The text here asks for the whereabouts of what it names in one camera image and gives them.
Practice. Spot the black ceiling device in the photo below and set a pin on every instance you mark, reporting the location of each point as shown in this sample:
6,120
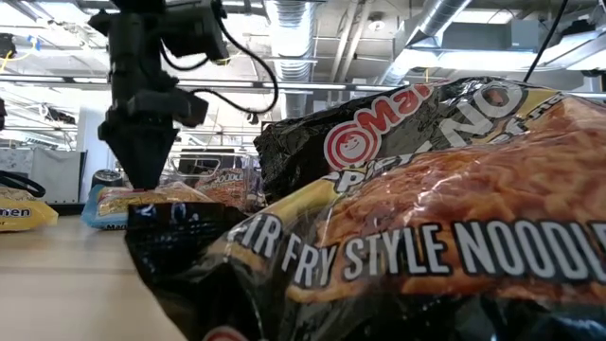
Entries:
5,46

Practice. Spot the blue Maruchan ramen pack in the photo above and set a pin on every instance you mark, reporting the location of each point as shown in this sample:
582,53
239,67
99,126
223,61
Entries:
113,208

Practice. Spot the silver slanted ventilation duct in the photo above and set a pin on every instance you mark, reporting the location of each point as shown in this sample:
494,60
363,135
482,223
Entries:
435,23

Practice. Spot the clear plastic bin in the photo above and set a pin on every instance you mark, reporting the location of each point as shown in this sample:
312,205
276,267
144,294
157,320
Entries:
237,158

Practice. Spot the grey rectangular air unit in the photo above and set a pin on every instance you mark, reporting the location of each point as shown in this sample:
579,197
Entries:
492,35

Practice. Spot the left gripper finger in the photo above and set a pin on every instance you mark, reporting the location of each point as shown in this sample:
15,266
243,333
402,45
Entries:
158,151
128,151

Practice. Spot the white column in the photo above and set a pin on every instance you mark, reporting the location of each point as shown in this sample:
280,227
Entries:
90,156

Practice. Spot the long ceiling light rail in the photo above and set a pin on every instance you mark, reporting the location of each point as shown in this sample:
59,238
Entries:
308,86

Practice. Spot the silver spiral ventilation duct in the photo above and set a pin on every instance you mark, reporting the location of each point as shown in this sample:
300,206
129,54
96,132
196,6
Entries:
291,47

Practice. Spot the black round bin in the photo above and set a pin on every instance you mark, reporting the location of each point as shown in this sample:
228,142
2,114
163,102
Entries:
107,177

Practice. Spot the grey partition panel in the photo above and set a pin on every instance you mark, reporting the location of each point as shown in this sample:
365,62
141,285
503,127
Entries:
52,166

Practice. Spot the yellow Maruchan ramen pack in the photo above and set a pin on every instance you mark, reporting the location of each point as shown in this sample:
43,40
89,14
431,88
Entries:
23,213

